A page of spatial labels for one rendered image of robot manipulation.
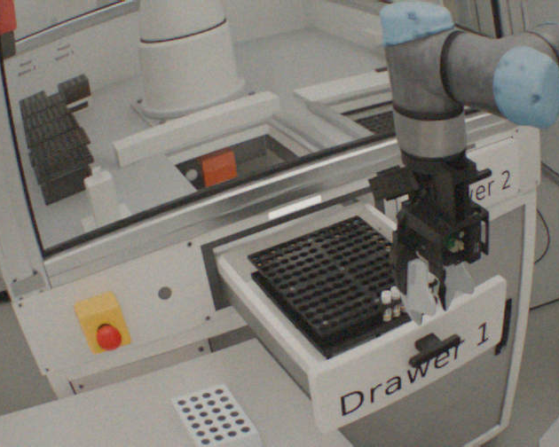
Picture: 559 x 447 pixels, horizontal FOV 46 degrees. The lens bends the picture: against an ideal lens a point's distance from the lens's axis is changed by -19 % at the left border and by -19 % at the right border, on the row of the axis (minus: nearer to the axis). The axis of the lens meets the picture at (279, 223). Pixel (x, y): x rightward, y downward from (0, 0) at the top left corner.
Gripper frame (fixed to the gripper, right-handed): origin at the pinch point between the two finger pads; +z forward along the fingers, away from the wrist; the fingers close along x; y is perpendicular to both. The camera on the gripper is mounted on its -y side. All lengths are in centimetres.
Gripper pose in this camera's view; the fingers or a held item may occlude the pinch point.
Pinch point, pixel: (429, 304)
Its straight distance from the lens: 85.6
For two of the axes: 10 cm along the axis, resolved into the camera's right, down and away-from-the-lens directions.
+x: 8.9, -3.3, 3.3
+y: 4.4, 3.9, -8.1
